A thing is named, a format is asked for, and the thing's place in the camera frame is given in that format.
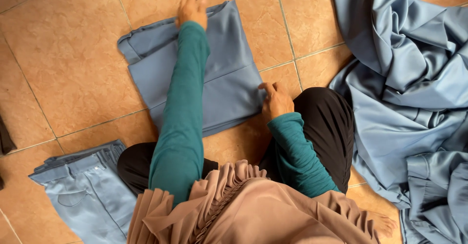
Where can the person's right hand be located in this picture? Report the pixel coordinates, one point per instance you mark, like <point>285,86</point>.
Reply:
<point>277,103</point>

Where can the person's left hand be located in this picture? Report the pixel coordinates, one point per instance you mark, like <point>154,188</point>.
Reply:
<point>192,12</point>

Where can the blue garment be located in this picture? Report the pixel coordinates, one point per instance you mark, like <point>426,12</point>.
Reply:
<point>204,72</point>

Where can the person's black trousers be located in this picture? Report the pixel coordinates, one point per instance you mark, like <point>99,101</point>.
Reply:
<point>321,134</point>

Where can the person's beige pleated headscarf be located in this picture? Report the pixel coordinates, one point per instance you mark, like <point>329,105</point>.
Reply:
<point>256,211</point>

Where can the stack of folded blue trousers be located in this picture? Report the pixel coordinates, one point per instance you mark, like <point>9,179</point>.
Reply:
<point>84,196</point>

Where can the dark cloth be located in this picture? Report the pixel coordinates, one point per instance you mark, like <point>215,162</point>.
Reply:
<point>5,141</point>

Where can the heap of blue satin fabric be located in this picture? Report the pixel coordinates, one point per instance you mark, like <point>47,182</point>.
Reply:
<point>406,101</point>

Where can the person's bare foot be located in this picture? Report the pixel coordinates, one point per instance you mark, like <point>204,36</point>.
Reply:
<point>382,224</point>

